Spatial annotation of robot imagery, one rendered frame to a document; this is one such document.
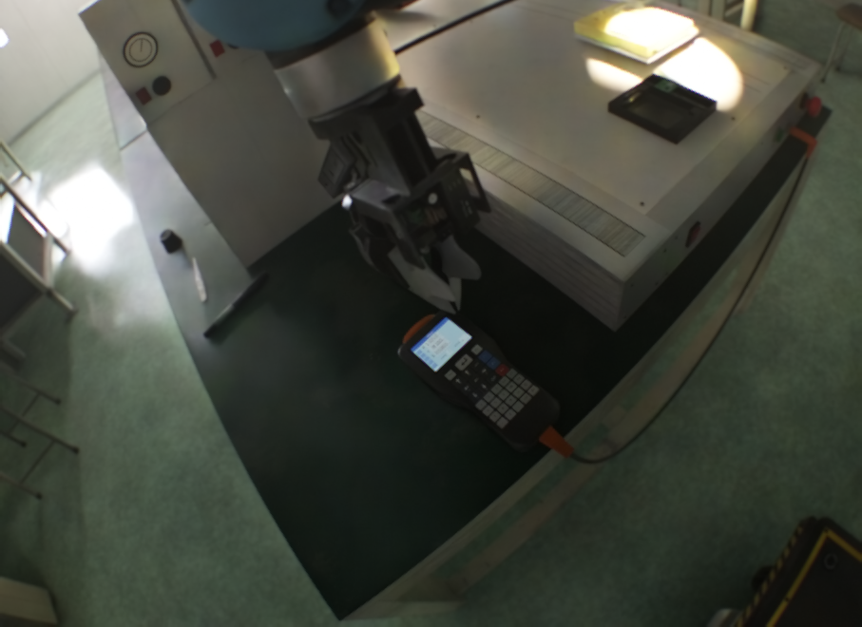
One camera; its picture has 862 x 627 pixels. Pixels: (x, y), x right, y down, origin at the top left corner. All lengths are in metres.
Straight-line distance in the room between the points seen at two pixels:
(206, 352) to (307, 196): 0.29
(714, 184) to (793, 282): 1.18
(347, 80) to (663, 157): 0.45
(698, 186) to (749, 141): 0.14
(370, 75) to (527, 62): 0.58
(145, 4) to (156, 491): 1.49
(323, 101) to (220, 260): 0.58
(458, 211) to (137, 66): 0.44
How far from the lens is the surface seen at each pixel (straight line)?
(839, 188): 2.29
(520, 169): 0.61
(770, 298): 1.69
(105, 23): 0.63
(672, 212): 0.57
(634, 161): 0.63
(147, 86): 0.64
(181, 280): 0.88
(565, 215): 0.55
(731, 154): 0.68
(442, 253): 0.41
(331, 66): 0.29
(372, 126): 0.29
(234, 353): 0.70
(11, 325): 2.80
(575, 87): 0.78
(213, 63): 0.65
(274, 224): 0.78
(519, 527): 1.11
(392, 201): 0.32
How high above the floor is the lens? 1.24
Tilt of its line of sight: 53 degrees down
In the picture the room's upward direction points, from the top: 20 degrees counter-clockwise
